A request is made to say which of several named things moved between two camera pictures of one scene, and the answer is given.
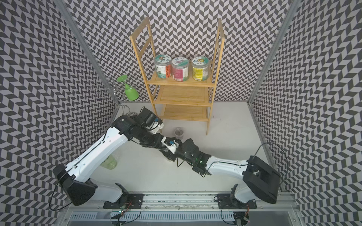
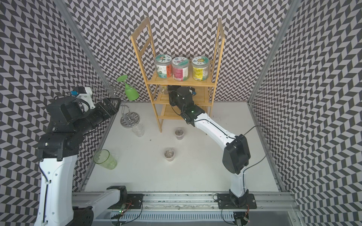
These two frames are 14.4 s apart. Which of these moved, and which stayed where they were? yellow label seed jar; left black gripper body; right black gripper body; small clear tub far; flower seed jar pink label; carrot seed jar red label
Moved: right black gripper body; left black gripper body
Stayed: small clear tub far; yellow label seed jar; flower seed jar pink label; carrot seed jar red label
